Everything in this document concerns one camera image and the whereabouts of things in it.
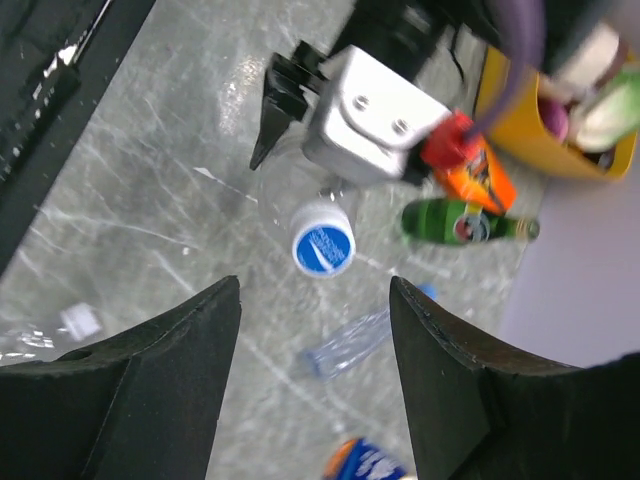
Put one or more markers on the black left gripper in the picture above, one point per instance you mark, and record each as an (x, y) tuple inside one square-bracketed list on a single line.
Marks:
[(401, 34)]

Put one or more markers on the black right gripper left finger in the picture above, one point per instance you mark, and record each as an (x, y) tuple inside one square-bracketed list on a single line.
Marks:
[(143, 404)]

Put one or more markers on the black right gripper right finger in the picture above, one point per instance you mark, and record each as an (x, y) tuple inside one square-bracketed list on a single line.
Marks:
[(480, 408)]

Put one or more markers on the clear plastic bottle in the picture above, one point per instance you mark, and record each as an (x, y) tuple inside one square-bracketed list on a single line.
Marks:
[(43, 340), (346, 347), (288, 180)]

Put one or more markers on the green glass bottle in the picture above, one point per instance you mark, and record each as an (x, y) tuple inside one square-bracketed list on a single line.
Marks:
[(456, 223)]

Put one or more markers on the toilet paper roll blue wrapper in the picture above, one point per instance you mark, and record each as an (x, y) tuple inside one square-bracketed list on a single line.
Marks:
[(360, 459)]

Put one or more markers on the orange razor box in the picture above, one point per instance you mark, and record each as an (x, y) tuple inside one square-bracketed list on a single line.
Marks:
[(482, 180)]

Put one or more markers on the yellow plastic basket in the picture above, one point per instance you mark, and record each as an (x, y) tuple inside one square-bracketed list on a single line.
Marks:
[(523, 133)]

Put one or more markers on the red onion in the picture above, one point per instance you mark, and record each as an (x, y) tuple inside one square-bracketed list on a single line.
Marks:
[(554, 117)]

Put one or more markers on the white paper wrapped package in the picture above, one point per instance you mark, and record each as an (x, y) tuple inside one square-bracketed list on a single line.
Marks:
[(598, 57)]

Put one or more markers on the toy napa cabbage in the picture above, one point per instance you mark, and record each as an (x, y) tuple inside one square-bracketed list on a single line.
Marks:
[(603, 118)]

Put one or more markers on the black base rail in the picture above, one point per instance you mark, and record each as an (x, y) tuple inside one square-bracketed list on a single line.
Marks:
[(57, 60)]

